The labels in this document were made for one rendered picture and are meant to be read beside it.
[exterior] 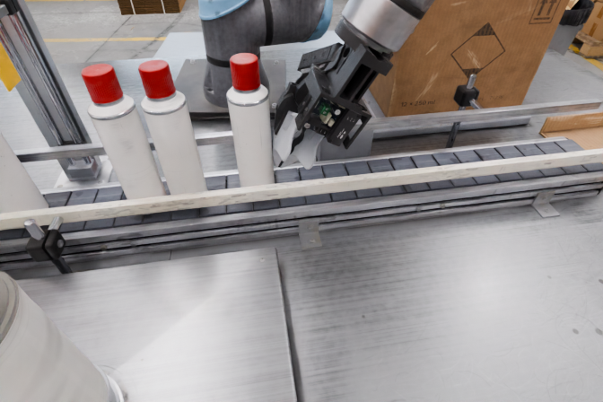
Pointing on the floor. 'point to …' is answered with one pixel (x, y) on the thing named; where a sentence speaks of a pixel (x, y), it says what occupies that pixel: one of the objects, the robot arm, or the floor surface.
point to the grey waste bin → (563, 38)
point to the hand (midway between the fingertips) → (282, 156)
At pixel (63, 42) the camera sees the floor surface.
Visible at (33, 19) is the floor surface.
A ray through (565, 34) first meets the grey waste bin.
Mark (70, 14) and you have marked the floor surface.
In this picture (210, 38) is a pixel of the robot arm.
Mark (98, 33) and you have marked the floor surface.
